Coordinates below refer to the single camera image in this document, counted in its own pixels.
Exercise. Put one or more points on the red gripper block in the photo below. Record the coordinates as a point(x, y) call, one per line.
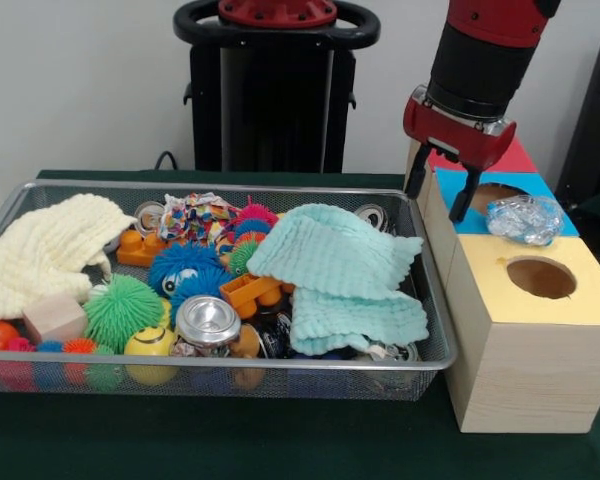
point(455, 137)

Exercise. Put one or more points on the clear plastic bottle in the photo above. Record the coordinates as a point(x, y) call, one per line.
point(525, 220)

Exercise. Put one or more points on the mint knitted cloth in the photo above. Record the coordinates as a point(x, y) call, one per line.
point(330, 260)

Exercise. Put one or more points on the cream knitted cloth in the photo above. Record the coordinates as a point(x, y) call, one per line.
point(30, 260)

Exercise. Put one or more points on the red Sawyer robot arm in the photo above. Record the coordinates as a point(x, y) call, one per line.
point(480, 60)

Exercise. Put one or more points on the wooden box with three holes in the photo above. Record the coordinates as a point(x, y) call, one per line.
point(530, 360)

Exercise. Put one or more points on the orange toy building block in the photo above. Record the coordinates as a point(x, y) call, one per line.
point(245, 295)

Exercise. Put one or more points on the crushed silver can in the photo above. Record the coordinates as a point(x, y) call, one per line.
point(207, 320)

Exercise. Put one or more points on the blue spiky ball with eyes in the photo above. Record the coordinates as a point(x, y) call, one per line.
point(180, 265)

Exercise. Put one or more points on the small orange toy block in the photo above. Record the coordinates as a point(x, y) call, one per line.
point(140, 250)

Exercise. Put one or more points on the yellow smiley ball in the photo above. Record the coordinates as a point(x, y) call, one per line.
point(150, 345)

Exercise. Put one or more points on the green spiky rubber ball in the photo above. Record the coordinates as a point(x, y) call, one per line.
point(125, 310)

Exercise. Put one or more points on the plain wooden block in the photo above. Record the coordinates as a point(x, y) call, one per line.
point(55, 317)

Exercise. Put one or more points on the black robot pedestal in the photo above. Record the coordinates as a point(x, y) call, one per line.
point(280, 100)

